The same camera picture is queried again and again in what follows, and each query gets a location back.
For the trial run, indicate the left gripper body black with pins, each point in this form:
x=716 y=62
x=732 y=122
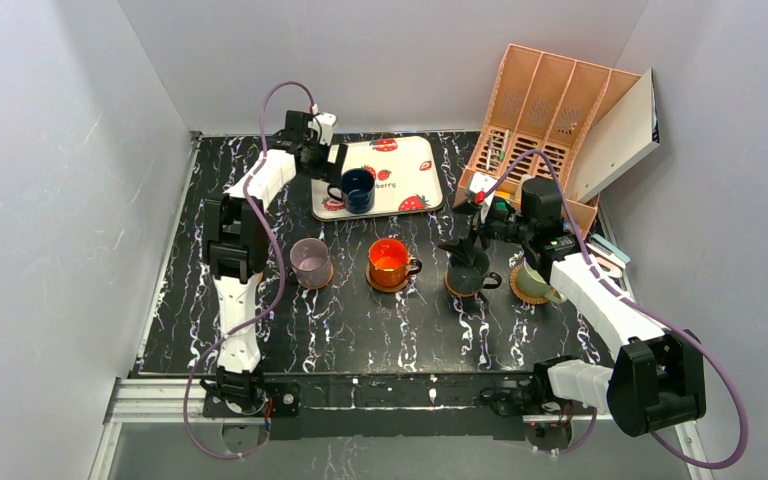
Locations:
x=329 y=163

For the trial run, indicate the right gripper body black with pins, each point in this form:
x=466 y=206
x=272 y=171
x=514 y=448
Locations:
x=479 y=221

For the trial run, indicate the navy blue mug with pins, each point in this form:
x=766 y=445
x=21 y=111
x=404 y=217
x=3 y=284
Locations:
x=355 y=190

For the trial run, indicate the light green mug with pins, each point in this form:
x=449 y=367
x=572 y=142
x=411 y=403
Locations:
x=533 y=284

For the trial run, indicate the dark green mug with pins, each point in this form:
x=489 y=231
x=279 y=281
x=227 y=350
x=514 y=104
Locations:
x=467 y=276

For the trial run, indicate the white strawberry tray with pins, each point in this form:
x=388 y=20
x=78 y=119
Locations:
x=406 y=174

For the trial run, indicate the lilac mug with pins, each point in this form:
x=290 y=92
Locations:
x=310 y=255

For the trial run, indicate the orange mug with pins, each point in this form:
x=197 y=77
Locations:
x=389 y=262

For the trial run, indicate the dark ringed wooden coaster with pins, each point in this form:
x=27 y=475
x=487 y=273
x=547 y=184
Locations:
x=386 y=289

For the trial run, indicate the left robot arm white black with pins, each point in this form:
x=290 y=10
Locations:
x=236 y=238

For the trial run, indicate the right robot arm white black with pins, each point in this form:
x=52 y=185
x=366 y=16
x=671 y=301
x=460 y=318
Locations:
x=657 y=379

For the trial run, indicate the woven rattan coaster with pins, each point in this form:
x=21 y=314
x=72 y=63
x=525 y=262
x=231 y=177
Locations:
x=519 y=293

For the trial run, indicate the orange round coaster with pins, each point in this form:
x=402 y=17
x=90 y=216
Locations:
x=457 y=293

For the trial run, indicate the smooth wooden coaster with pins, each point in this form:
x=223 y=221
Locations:
x=306 y=281

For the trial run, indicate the green yellow eraser block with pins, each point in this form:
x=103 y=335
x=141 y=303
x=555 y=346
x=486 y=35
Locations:
x=501 y=203

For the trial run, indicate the teal pink stationery stack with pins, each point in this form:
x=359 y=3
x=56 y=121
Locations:
x=610 y=258

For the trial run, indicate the pink desk file organizer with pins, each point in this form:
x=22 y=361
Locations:
x=548 y=102

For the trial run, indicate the white binder folder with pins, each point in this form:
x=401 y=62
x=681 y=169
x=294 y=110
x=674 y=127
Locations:
x=623 y=131

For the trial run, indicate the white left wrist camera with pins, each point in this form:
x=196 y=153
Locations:
x=324 y=126

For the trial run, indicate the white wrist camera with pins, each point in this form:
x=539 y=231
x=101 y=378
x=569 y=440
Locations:
x=324 y=126
x=480 y=194

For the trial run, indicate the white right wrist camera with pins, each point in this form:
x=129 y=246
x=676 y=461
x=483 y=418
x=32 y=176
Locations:
x=480 y=194

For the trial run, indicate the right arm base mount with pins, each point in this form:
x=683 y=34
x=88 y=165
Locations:
x=523 y=397

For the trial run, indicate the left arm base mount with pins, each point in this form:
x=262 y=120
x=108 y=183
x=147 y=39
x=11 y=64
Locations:
x=246 y=404

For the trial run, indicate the aluminium front rail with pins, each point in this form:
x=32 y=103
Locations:
x=382 y=427

